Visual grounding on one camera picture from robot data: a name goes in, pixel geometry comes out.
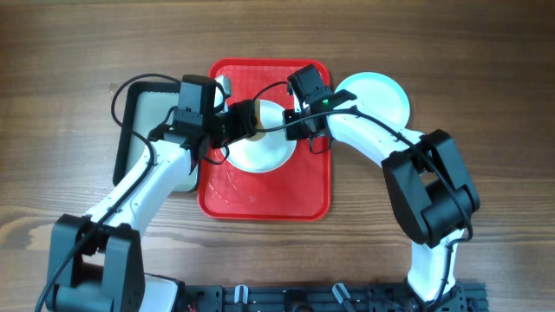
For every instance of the green yellow sponge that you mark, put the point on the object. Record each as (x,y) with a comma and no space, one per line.
(260,136)

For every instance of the teal plate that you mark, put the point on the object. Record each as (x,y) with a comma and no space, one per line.
(381,94)

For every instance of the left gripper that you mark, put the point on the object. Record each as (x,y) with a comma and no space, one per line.
(238,111)

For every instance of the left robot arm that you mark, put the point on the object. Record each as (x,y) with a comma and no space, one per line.
(95,261)

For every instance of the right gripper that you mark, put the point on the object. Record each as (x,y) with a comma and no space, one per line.
(291,133)

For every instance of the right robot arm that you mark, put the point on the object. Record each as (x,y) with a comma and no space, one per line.
(430,189)

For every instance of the black tray with water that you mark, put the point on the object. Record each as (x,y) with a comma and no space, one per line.
(147,104)

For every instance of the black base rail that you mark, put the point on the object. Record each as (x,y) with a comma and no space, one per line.
(374,297)

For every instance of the white round plate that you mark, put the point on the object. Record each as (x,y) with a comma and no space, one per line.
(269,153)

